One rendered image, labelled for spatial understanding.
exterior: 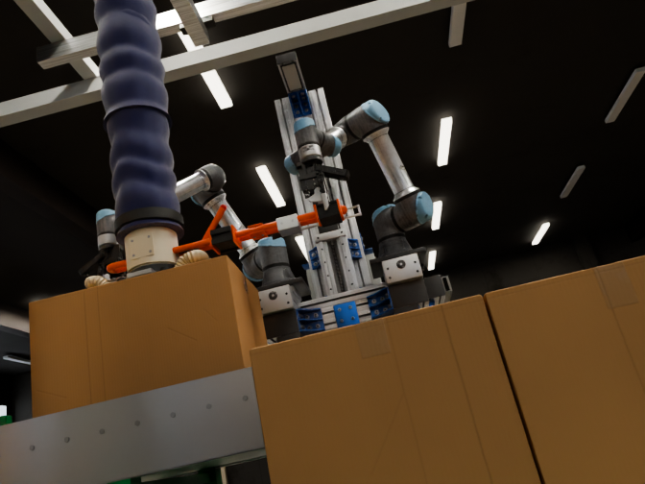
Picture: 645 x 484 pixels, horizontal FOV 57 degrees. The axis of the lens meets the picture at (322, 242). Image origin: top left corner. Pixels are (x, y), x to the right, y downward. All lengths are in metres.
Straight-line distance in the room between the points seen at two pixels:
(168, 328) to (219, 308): 0.15
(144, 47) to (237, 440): 1.47
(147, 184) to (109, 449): 0.86
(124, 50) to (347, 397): 1.67
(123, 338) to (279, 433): 0.86
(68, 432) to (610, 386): 1.21
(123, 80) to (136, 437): 1.24
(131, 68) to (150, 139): 0.29
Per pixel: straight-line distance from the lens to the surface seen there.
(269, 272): 2.41
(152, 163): 2.06
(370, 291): 2.33
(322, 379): 0.97
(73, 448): 1.62
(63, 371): 1.82
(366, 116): 2.39
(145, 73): 2.26
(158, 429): 1.53
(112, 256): 2.38
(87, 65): 4.58
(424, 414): 0.96
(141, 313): 1.75
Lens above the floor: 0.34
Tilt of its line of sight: 20 degrees up
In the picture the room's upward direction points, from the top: 13 degrees counter-clockwise
